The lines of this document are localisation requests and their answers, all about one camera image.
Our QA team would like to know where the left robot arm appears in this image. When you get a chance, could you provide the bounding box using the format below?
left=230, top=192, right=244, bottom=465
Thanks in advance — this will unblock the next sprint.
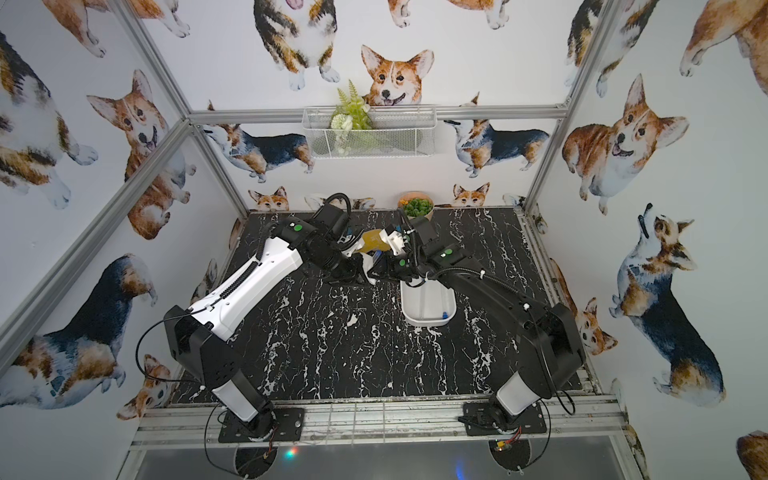
left=159, top=193, right=375, bottom=439

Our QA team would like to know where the white rectangular tray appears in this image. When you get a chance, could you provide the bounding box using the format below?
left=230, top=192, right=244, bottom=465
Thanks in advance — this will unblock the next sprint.
left=400, top=280, right=457, bottom=328

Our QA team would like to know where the white wire basket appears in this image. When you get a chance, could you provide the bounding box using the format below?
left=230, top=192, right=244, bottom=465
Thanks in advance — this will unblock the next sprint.
left=302, top=106, right=438, bottom=159

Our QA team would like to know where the green fern plant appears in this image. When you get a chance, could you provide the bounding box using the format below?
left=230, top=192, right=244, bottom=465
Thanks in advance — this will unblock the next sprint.
left=330, top=81, right=374, bottom=156

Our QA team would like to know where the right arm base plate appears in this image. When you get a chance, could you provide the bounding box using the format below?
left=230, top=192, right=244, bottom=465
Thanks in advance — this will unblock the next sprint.
left=458, top=401, right=548, bottom=436

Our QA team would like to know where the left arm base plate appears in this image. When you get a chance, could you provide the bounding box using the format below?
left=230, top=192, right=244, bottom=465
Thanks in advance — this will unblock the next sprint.
left=218, top=408, right=306, bottom=444

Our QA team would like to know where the yellow work glove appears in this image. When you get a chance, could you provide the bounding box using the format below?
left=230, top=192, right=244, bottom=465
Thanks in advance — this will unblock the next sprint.
left=357, top=229, right=391, bottom=253

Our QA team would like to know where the peach plant pot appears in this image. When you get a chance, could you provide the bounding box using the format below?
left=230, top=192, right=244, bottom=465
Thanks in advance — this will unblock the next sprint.
left=397, top=191, right=434, bottom=219

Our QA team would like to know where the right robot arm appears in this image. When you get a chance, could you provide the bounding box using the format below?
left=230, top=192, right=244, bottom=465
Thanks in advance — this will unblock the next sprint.
left=372, top=218, right=586, bottom=432

